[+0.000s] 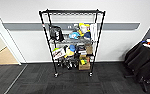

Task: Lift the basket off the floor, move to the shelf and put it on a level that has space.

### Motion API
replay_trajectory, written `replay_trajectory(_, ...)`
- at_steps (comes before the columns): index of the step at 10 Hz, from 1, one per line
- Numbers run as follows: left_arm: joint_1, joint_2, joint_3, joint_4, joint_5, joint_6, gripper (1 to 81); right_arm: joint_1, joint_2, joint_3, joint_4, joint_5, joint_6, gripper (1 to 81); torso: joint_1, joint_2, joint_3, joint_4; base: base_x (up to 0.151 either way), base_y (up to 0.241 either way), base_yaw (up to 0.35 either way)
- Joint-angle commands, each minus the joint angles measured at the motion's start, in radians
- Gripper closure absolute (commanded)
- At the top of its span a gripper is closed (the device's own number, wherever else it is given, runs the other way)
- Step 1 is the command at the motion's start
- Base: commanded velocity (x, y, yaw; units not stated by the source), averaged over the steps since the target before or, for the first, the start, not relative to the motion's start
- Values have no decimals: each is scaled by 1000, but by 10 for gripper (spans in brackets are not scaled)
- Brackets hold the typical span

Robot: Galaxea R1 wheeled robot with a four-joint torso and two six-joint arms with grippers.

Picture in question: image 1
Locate blue cap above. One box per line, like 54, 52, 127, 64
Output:
69, 44, 78, 53

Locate stacked dark boxes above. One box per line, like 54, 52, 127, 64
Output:
76, 44, 87, 56

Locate small yellow plush toy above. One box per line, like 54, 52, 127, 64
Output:
64, 49, 76, 58

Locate light blue plush toy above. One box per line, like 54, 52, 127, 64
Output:
68, 31, 81, 40

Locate stacked brown cardboard boxes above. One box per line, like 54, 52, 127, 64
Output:
85, 44, 94, 56

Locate yellow green toy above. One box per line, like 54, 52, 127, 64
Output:
79, 58, 89, 66

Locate white bag with green top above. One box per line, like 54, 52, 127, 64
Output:
52, 47, 67, 61

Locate black shoes and bags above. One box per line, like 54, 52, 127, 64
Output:
55, 57, 79, 70

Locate open cardboard box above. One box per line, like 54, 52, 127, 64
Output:
78, 58, 92, 72

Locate flat white package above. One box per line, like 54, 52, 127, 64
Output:
89, 23, 98, 42

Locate black bag with white print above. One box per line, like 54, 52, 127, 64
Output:
49, 25, 65, 42

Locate black chair with dark garment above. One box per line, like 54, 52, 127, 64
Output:
124, 42, 150, 93

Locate black wire shelf rack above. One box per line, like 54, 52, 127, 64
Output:
38, 8, 106, 78

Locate long grey wall band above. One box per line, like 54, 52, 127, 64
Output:
2, 22, 141, 32

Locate white door frame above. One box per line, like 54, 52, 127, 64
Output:
0, 4, 27, 65

